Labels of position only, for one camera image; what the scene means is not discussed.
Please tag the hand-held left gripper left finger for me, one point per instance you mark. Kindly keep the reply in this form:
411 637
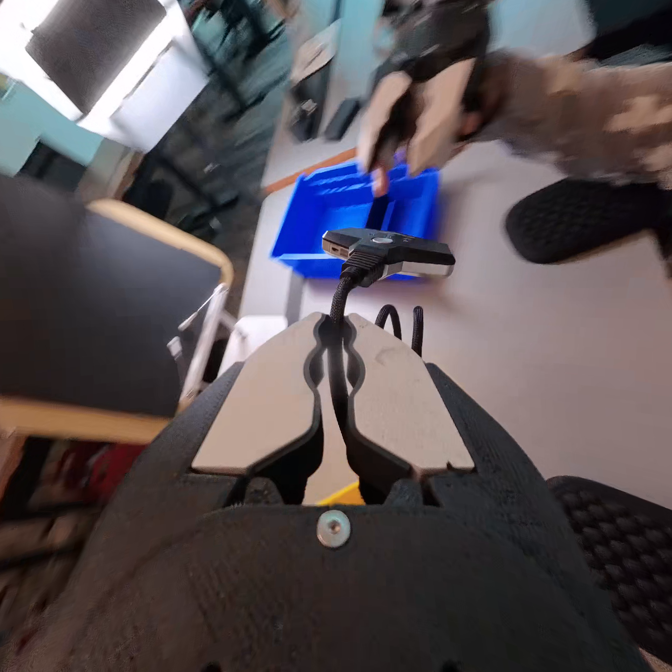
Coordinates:
257 404

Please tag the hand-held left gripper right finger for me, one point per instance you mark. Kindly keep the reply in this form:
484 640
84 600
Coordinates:
409 414

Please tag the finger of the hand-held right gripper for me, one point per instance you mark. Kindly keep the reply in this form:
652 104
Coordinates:
443 115
383 110

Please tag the blue plastic bin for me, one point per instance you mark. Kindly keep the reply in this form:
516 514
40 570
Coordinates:
325 210

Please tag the silver adapter hub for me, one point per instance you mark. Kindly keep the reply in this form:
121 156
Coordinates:
414 254

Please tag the person's right forearm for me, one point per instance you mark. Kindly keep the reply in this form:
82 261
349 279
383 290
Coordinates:
577 115

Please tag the dark grey panel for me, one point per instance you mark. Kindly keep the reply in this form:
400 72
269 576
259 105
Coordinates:
94 47

